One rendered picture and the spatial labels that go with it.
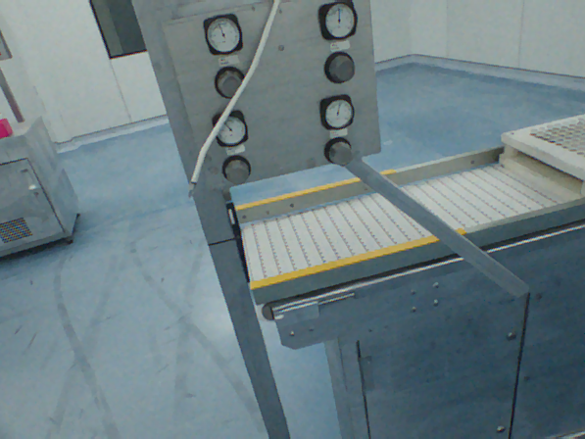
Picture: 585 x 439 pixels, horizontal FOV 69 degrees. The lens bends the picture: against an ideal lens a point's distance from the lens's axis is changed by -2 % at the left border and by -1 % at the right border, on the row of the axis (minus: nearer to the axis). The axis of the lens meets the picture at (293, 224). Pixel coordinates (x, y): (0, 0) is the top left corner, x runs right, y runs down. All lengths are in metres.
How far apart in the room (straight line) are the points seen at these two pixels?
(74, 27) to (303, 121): 5.22
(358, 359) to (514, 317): 0.33
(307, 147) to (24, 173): 2.61
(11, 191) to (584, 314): 2.87
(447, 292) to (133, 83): 5.19
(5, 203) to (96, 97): 2.85
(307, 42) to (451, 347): 0.66
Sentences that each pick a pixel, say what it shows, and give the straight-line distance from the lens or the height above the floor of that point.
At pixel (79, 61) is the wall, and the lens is 5.68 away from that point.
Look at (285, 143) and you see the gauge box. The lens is 0.51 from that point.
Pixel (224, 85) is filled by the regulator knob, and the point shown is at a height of 1.16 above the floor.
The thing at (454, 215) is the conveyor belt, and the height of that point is 0.83.
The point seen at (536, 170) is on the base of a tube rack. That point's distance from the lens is 0.95.
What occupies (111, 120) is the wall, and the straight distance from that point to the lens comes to 5.75.
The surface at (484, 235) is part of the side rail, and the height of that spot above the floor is 0.85.
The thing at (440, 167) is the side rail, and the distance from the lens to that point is 0.97.
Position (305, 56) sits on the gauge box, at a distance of 0.50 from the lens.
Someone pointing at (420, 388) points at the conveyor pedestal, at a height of 0.47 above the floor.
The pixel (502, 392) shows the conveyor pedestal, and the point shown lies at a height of 0.38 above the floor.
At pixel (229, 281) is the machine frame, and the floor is 0.69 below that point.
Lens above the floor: 1.24
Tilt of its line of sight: 29 degrees down
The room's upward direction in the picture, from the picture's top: 11 degrees counter-clockwise
